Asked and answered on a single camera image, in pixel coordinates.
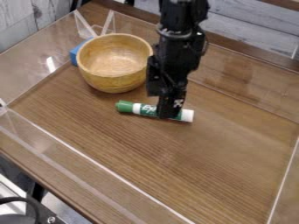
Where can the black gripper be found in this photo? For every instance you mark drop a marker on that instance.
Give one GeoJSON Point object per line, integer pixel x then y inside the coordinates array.
{"type": "Point", "coordinates": [178, 55]}

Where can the green Expo marker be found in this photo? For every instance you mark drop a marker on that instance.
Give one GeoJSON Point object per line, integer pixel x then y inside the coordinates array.
{"type": "Point", "coordinates": [148, 110]}

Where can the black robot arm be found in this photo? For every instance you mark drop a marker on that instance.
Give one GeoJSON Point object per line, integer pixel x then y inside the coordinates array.
{"type": "Point", "coordinates": [182, 16]}

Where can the brown wooden bowl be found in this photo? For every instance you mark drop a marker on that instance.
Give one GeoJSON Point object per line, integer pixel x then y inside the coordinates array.
{"type": "Point", "coordinates": [112, 62]}

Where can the blue block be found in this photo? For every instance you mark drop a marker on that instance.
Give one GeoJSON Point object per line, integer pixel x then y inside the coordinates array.
{"type": "Point", "coordinates": [74, 52]}

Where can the clear acrylic stand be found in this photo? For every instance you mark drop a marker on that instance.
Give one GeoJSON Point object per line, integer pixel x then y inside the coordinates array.
{"type": "Point", "coordinates": [94, 30]}

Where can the black metal bracket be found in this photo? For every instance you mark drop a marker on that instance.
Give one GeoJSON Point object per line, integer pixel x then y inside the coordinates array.
{"type": "Point", "coordinates": [48, 217]}

